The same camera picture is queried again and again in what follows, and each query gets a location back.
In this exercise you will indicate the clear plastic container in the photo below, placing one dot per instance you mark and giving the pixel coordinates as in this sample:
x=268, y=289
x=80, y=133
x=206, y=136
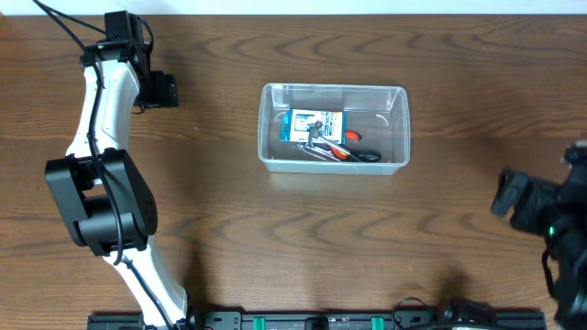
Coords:
x=380, y=114

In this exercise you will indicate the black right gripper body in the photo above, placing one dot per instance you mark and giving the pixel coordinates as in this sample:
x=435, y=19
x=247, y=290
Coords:
x=512, y=194

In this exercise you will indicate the silver wrench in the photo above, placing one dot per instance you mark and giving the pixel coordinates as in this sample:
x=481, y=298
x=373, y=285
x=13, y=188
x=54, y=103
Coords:
x=314, y=153

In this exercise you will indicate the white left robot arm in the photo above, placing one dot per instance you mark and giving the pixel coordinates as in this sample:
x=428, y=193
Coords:
x=104, y=202

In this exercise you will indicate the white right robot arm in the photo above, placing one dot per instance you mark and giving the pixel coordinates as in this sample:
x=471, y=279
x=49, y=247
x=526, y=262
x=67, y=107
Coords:
x=556, y=212

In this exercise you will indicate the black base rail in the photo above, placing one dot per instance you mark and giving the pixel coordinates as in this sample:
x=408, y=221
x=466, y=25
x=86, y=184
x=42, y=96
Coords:
x=306, y=321

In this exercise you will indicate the blue screw box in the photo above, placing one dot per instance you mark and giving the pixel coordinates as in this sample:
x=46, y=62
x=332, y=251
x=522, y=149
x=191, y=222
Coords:
x=297, y=123

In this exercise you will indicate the red handled pliers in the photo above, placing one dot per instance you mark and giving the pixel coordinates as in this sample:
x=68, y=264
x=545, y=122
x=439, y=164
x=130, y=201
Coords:
x=351, y=136

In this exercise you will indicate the small metal hammer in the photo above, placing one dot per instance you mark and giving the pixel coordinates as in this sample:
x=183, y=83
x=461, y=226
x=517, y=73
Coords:
x=315, y=138

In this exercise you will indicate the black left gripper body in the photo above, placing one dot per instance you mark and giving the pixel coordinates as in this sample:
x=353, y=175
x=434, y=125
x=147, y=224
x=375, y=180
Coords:
x=161, y=90

